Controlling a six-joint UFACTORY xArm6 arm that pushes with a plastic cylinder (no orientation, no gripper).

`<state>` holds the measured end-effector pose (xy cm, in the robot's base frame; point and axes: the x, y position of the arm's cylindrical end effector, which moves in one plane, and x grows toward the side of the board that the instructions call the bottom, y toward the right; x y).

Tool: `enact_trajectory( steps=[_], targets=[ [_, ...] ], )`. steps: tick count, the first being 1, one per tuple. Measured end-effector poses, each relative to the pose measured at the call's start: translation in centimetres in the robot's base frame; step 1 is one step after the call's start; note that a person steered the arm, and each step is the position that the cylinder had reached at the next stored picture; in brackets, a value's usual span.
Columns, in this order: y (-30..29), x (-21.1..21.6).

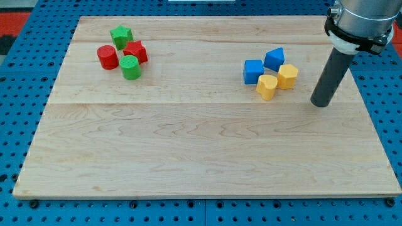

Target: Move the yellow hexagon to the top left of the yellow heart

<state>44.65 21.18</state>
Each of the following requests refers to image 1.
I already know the yellow hexagon block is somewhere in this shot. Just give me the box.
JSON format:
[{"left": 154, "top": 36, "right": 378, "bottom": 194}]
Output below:
[{"left": 277, "top": 64, "right": 299, "bottom": 90}]

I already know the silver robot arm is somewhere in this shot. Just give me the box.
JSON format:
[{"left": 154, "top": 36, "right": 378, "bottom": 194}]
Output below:
[{"left": 324, "top": 0, "right": 401, "bottom": 55}]

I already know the yellow heart block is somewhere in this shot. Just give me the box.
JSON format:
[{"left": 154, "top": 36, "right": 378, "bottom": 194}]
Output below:
[{"left": 256, "top": 75, "right": 278, "bottom": 100}]

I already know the light wooden board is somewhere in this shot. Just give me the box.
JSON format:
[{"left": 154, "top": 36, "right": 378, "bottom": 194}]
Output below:
[{"left": 13, "top": 16, "right": 401, "bottom": 200}]

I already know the blue cube block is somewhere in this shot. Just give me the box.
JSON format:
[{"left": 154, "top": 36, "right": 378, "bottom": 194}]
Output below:
[{"left": 242, "top": 60, "right": 264, "bottom": 85}]

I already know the green cylinder block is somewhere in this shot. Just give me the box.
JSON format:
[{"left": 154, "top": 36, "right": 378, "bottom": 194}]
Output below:
[{"left": 119, "top": 55, "right": 141, "bottom": 80}]

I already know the blue triangle block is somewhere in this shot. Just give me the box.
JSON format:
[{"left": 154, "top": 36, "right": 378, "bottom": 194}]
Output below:
[{"left": 263, "top": 47, "right": 285, "bottom": 72}]

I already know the red star block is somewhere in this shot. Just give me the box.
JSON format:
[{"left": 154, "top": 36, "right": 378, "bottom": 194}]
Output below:
[{"left": 123, "top": 40, "right": 148, "bottom": 64}]

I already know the red cylinder block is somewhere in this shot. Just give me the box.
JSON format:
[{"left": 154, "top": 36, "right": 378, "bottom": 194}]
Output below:
[{"left": 96, "top": 45, "right": 119, "bottom": 70}]

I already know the green star block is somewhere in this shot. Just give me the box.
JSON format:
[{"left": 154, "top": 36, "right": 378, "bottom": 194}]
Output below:
[{"left": 110, "top": 25, "right": 134, "bottom": 50}]

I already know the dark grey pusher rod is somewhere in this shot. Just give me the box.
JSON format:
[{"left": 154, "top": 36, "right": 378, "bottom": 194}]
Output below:
[{"left": 310, "top": 48, "right": 354, "bottom": 107}]

